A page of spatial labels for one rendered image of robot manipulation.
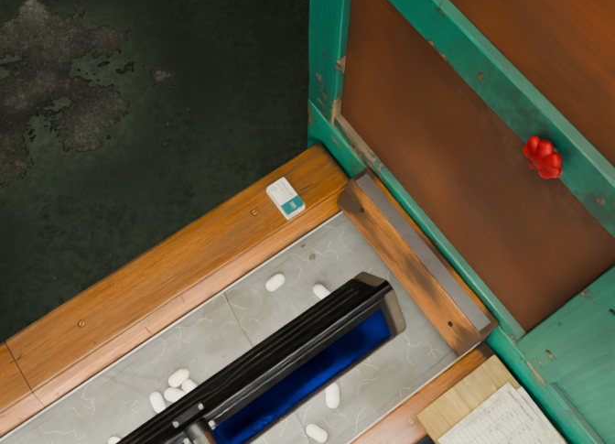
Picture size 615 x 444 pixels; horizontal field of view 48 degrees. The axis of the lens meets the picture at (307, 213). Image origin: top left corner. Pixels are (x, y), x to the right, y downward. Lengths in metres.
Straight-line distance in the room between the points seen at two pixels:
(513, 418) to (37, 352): 0.70
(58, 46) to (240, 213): 1.35
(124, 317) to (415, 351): 0.45
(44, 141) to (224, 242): 1.16
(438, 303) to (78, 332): 0.54
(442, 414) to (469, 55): 0.55
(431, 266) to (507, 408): 0.23
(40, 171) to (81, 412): 1.14
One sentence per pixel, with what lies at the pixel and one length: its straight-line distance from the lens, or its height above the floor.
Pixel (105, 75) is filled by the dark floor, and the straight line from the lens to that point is 2.26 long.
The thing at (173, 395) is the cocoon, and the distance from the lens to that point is 1.07.
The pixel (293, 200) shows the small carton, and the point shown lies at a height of 0.79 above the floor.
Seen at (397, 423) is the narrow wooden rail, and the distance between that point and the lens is 1.05.
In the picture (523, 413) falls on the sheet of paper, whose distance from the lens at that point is 1.08.
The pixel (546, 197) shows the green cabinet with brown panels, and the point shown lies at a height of 1.15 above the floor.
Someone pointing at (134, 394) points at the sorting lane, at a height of 0.74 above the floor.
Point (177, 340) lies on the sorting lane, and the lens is 1.11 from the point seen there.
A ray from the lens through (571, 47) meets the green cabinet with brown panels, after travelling 0.61.
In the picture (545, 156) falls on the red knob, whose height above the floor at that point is 1.25.
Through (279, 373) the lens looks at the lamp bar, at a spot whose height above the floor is 1.11.
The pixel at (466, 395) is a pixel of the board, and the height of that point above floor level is 0.78.
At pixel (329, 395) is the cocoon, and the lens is 1.05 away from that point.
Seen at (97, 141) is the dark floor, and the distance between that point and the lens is 2.14.
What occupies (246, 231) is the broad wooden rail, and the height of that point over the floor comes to 0.76.
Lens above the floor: 1.80
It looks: 67 degrees down
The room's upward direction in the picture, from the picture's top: 1 degrees clockwise
